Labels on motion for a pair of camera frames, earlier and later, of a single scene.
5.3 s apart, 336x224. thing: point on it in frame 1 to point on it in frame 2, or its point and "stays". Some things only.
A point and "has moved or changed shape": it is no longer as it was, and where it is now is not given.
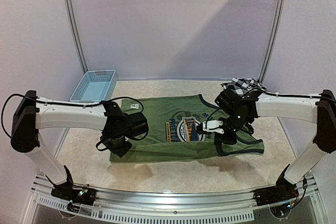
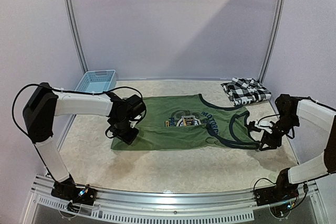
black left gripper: x=120 y=152 to x=128 y=139
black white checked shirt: x=240 y=86 stays
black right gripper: x=224 y=138 to x=267 y=141
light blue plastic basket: x=95 y=86 stays
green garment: x=172 y=132 has moved or changed shape
